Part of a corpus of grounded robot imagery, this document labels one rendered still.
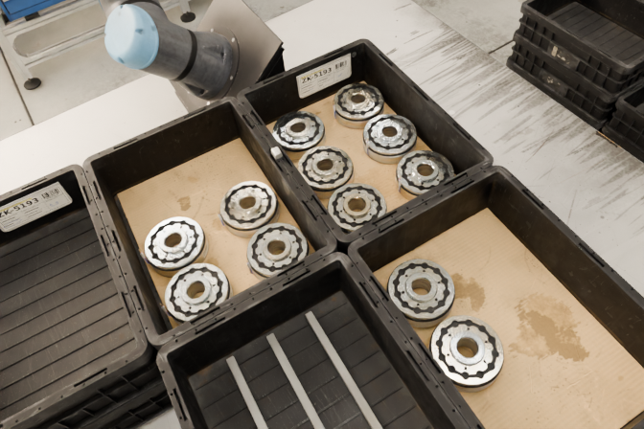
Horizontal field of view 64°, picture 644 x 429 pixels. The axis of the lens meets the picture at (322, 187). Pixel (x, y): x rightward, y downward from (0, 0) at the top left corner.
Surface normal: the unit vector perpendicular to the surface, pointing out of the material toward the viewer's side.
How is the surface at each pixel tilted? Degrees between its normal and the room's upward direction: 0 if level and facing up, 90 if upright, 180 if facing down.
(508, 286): 0
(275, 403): 0
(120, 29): 45
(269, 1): 0
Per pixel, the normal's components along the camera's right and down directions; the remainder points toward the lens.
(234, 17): -0.63, -0.12
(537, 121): -0.07, -0.60
